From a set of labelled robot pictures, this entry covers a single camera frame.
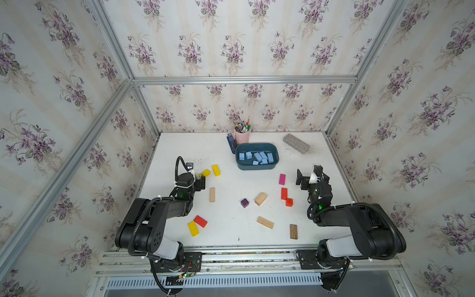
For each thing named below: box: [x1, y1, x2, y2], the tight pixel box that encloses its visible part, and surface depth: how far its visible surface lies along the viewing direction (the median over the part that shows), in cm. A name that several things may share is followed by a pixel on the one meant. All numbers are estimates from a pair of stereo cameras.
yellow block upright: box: [211, 164, 221, 177], surface depth 103 cm
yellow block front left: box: [188, 220, 200, 237], surface depth 84 cm
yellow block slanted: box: [199, 168, 212, 178], surface depth 103 cm
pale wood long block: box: [209, 187, 216, 203], surface depth 95 cm
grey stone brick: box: [282, 133, 310, 155], surface depth 114 cm
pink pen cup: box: [233, 128, 251, 145], surface depth 114 cm
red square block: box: [285, 198, 294, 208], surface depth 91 cm
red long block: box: [280, 187, 288, 200], surface depth 95 cm
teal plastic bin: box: [235, 142, 279, 171], surface depth 107 cm
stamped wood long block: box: [256, 215, 275, 230], surface depth 85 cm
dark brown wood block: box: [289, 223, 299, 240], surface depth 82 cm
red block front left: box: [193, 214, 208, 228], surface depth 86 cm
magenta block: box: [278, 173, 287, 186], surface depth 100 cm
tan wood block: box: [254, 192, 268, 207], surface depth 92 cm
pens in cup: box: [234, 116, 252, 134], surface depth 112 cm
